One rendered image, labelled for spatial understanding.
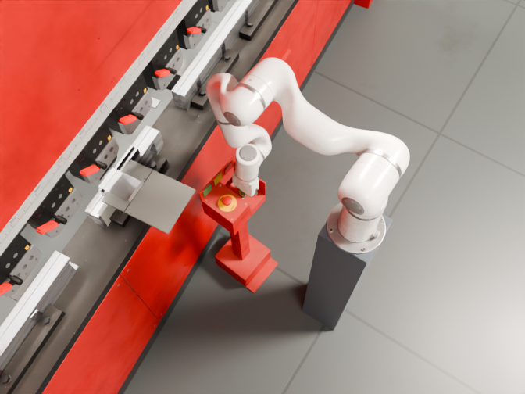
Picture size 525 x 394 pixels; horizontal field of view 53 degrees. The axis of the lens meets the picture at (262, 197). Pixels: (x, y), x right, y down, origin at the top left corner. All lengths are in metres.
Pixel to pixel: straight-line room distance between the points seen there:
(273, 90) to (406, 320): 1.62
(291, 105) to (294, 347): 1.50
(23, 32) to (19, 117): 0.20
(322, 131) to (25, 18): 0.73
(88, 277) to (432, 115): 2.21
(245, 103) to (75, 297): 0.91
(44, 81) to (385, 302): 1.95
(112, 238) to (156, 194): 0.24
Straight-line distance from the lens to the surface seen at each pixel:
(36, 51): 1.32
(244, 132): 1.68
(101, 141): 1.66
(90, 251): 1.93
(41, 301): 1.83
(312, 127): 1.38
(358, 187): 1.33
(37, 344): 1.86
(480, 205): 3.08
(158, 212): 1.79
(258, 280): 2.70
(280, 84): 1.44
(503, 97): 3.52
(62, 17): 1.36
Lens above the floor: 2.59
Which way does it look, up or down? 64 degrees down
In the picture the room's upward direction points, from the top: 2 degrees counter-clockwise
